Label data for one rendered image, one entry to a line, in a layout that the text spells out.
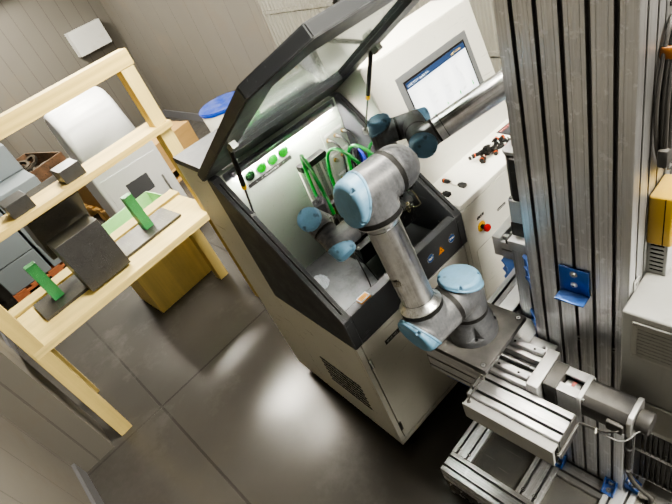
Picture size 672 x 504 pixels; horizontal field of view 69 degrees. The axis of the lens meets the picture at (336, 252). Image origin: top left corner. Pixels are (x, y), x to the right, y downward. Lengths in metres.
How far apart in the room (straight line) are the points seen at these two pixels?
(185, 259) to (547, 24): 3.46
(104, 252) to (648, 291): 2.64
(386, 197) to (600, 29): 0.49
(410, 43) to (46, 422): 2.69
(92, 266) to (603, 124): 2.66
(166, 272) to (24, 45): 4.86
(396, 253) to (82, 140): 3.67
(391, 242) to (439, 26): 1.40
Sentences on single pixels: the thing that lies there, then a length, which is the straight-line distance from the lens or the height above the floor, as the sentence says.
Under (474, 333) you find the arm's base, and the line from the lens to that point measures 1.45.
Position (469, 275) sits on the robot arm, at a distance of 1.35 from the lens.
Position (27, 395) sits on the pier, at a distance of 3.13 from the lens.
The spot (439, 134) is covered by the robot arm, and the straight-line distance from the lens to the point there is 1.46.
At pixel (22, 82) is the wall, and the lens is 8.15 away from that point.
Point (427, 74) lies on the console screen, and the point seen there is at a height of 1.39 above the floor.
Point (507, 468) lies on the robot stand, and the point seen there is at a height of 0.21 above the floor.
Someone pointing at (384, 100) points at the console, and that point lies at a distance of 2.11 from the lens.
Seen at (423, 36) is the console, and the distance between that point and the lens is 2.30.
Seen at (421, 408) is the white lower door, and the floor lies 0.17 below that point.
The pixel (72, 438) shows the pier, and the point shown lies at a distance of 3.35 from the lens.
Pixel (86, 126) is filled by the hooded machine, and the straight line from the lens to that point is 4.56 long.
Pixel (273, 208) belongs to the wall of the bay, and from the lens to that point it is 2.11.
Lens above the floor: 2.20
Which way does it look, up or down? 36 degrees down
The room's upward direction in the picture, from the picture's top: 24 degrees counter-clockwise
